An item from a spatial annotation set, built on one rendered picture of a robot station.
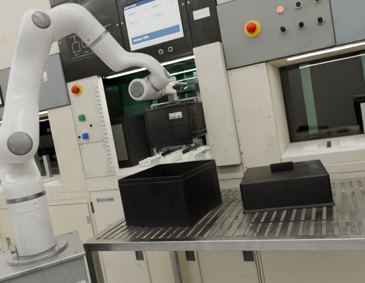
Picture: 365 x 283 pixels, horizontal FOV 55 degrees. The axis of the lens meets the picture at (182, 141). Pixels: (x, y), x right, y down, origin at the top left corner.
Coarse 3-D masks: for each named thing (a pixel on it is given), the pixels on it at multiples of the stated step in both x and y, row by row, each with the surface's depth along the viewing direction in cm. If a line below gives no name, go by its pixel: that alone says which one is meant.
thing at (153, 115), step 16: (176, 96) 163; (144, 112) 158; (160, 112) 155; (176, 112) 152; (192, 112) 154; (160, 128) 156; (176, 128) 153; (192, 128) 152; (160, 144) 157; (176, 144) 154
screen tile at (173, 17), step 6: (168, 0) 158; (174, 0) 157; (156, 6) 161; (162, 6) 159; (168, 6) 158; (174, 6) 157; (156, 12) 161; (174, 12) 158; (156, 18) 161; (162, 18) 160; (168, 18) 159; (174, 18) 158; (156, 24) 162; (162, 24) 161
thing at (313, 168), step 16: (256, 176) 124; (272, 176) 120; (288, 176) 116; (304, 176) 112; (320, 176) 110; (256, 192) 116; (272, 192) 114; (288, 192) 113; (304, 192) 111; (320, 192) 110; (256, 208) 116; (272, 208) 115; (288, 208) 113
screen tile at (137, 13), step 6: (126, 12) 167; (132, 12) 166; (138, 12) 164; (144, 12) 163; (132, 18) 166; (138, 18) 165; (144, 18) 164; (150, 18) 162; (138, 24) 165; (144, 24) 164; (150, 24) 163; (132, 30) 167; (138, 30) 166; (144, 30) 164
